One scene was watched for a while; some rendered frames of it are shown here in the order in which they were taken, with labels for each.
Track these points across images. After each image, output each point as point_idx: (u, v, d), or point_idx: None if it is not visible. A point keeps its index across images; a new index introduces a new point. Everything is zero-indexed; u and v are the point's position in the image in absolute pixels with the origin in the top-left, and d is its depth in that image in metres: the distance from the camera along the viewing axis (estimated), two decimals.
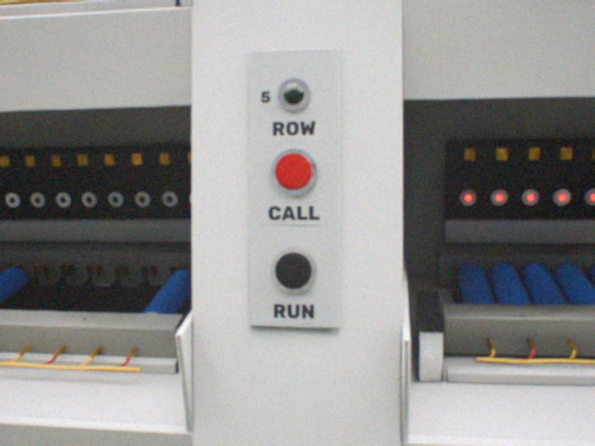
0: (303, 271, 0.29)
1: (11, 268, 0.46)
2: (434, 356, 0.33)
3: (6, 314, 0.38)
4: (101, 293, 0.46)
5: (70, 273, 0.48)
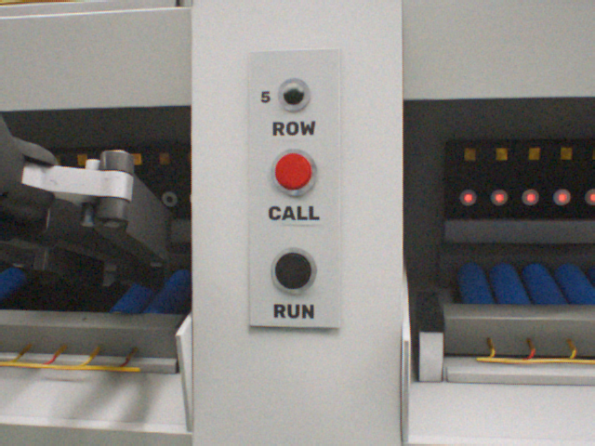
0: (303, 271, 0.29)
1: (11, 268, 0.46)
2: (434, 356, 0.33)
3: (6, 314, 0.38)
4: (101, 293, 0.46)
5: None
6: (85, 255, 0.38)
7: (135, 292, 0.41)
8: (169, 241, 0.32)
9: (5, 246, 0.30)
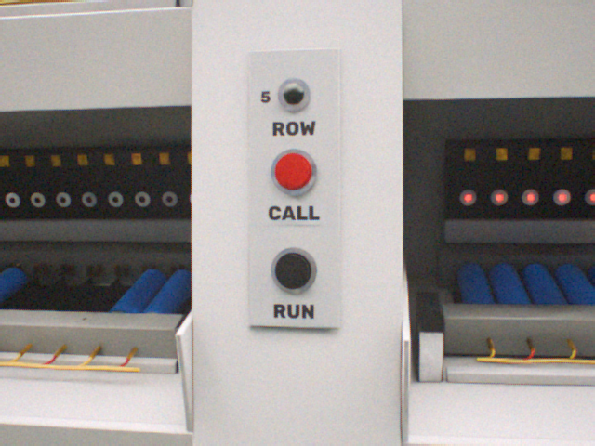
0: (303, 271, 0.29)
1: (11, 268, 0.46)
2: (434, 356, 0.33)
3: (6, 314, 0.38)
4: (101, 293, 0.46)
5: (70, 273, 0.48)
6: None
7: (135, 292, 0.41)
8: None
9: None
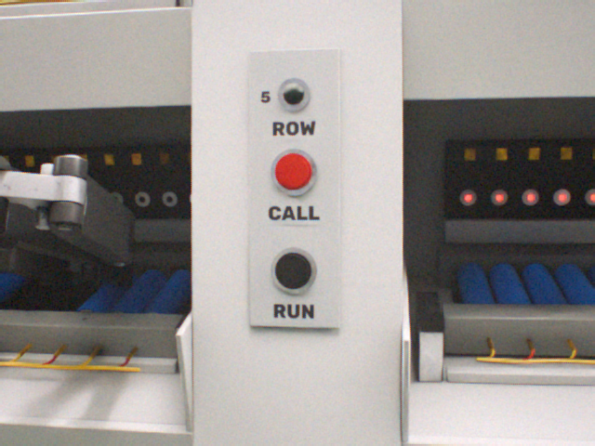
0: (303, 271, 0.29)
1: None
2: (434, 356, 0.33)
3: (6, 314, 0.38)
4: None
5: None
6: None
7: (135, 292, 0.41)
8: (132, 241, 0.32)
9: None
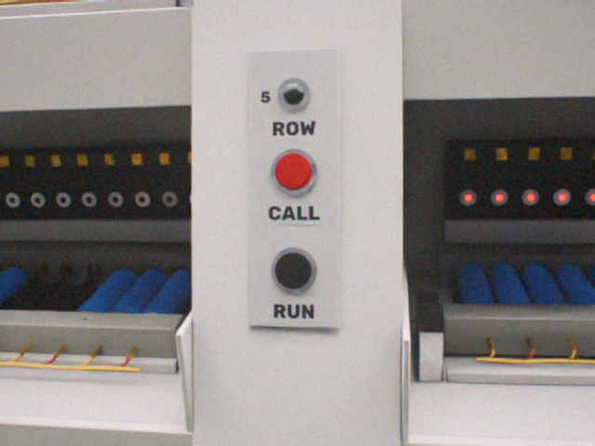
0: (303, 271, 0.29)
1: (11, 268, 0.46)
2: (434, 356, 0.33)
3: (6, 314, 0.38)
4: None
5: (70, 273, 0.48)
6: None
7: (135, 292, 0.41)
8: None
9: None
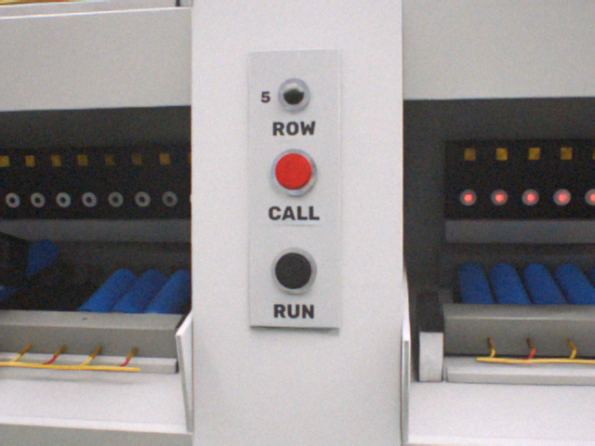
0: (303, 271, 0.29)
1: None
2: (434, 356, 0.33)
3: (6, 314, 0.38)
4: None
5: (70, 273, 0.48)
6: None
7: (135, 292, 0.41)
8: None
9: None
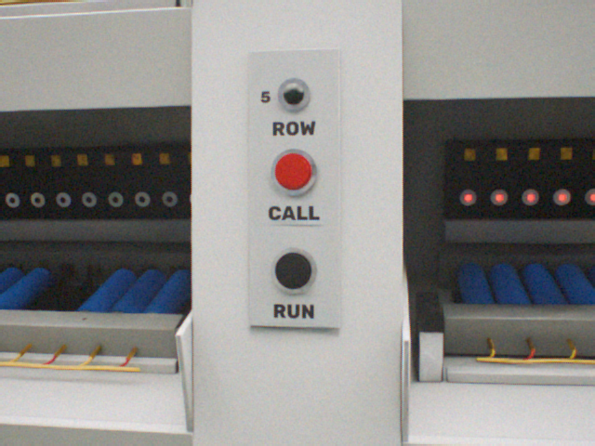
0: (303, 271, 0.29)
1: (11, 268, 0.46)
2: (434, 356, 0.33)
3: (6, 314, 0.38)
4: None
5: (70, 273, 0.48)
6: None
7: (135, 292, 0.41)
8: None
9: None
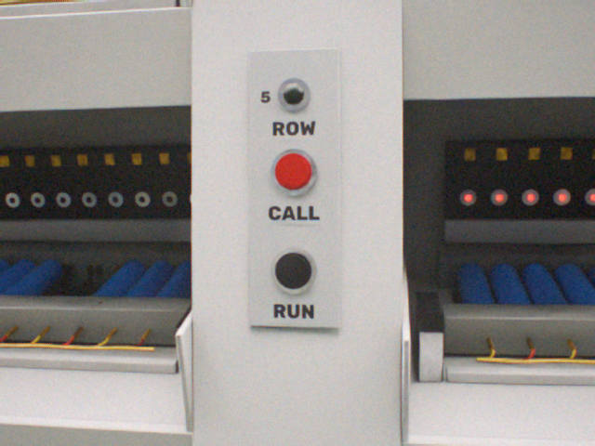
0: (303, 271, 0.29)
1: (23, 259, 0.48)
2: (434, 356, 0.33)
3: (25, 299, 0.40)
4: None
5: (70, 273, 0.48)
6: None
7: (144, 282, 0.43)
8: None
9: None
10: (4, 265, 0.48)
